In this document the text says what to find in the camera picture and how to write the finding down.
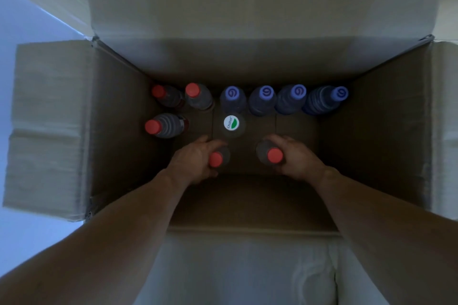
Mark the brown cardboard box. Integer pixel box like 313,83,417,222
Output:
2,0,458,305

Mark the person's left forearm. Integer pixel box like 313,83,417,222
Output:
0,171,187,305

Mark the person's left hand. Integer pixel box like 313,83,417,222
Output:
166,135,229,186

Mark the group of bottles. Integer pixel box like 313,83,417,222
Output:
144,82,350,141

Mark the person's right forearm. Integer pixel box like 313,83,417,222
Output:
314,169,458,305

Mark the person's right hand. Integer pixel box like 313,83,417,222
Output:
264,133,341,184

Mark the red-cap Nongfu bottle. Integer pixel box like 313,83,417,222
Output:
256,140,285,166
208,145,231,170

